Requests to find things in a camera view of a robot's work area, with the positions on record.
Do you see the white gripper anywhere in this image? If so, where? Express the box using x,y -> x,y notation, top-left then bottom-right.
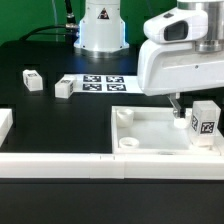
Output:
137,7 -> 224,118

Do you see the white square table top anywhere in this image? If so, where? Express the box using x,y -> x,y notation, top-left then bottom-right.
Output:
111,106 -> 224,156

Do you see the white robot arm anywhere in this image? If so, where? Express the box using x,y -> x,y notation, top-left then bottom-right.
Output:
74,0 -> 224,101

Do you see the white fiducial marker sheet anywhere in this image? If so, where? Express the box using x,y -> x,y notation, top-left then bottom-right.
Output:
64,74 -> 142,94

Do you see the white U-shaped obstacle fence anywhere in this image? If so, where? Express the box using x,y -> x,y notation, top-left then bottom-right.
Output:
0,108 -> 224,181

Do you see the black cable bundle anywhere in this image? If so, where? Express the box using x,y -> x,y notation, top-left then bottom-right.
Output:
19,0 -> 80,43

